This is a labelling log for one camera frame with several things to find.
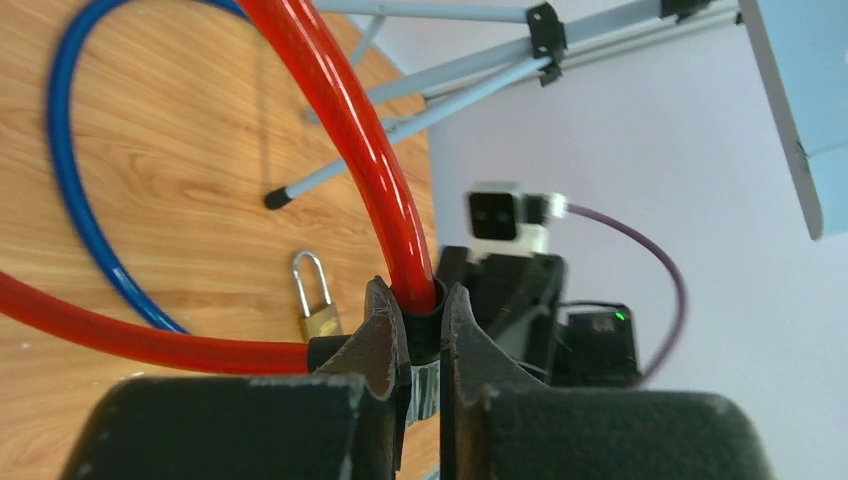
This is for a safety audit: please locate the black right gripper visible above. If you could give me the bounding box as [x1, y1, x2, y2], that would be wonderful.
[436, 246, 568, 385]

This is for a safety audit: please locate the brass padlock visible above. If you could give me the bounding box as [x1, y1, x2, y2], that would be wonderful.
[291, 250, 343, 341]

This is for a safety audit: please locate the red cable lock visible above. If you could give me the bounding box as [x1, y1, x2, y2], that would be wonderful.
[0, 0, 442, 425]

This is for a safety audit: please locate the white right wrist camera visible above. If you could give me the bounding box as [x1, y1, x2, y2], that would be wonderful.
[466, 181, 568, 263]

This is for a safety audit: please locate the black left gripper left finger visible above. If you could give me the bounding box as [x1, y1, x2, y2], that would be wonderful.
[61, 278, 408, 479]

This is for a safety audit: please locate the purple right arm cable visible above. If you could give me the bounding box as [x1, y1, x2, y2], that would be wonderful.
[566, 202, 689, 386]

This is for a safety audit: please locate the light blue music stand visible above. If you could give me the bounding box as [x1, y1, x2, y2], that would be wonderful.
[263, 0, 848, 241]

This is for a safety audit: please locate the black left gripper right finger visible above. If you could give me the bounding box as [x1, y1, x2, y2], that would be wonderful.
[440, 285, 775, 479]

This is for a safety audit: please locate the blue cable lock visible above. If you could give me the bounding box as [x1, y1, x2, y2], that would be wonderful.
[45, 1, 267, 334]

